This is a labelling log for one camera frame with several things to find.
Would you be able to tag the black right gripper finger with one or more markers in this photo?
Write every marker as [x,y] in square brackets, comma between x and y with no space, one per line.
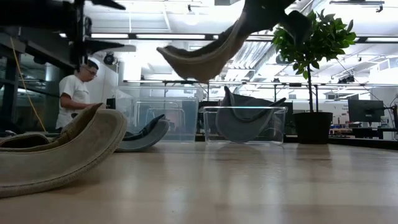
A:
[297,26]

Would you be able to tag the low clear plastic bin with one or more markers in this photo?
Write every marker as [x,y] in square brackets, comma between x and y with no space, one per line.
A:
[280,124]

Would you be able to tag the black computer monitor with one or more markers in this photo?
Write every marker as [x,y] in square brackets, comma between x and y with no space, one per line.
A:
[366,110]

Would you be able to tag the tall clear plastic bin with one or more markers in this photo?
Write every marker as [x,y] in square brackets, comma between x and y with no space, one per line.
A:
[183,109]

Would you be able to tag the long ceiling light bar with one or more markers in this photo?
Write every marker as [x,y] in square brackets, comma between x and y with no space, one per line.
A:
[171,36]

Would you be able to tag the beige bucket hat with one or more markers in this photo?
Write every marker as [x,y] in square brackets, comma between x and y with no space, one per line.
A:
[62,165]
[202,65]

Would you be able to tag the black ceiling spotlight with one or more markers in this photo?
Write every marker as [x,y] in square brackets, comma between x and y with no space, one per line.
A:
[109,58]

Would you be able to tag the green leafy plant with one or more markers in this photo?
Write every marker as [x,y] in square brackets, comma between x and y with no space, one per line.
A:
[323,40]

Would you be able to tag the grey bucket hat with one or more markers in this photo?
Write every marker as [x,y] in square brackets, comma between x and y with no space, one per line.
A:
[242,127]
[146,141]

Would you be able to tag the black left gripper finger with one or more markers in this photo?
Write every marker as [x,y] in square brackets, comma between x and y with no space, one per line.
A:
[102,45]
[109,3]

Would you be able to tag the small black monitor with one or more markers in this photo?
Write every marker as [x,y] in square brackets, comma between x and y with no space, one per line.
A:
[110,103]

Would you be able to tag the person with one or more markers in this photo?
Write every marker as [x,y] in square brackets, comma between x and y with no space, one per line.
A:
[73,90]

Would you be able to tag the black plant pot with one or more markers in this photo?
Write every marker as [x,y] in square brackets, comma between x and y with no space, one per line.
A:
[312,127]

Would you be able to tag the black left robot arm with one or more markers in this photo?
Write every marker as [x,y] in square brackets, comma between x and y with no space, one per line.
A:
[31,14]

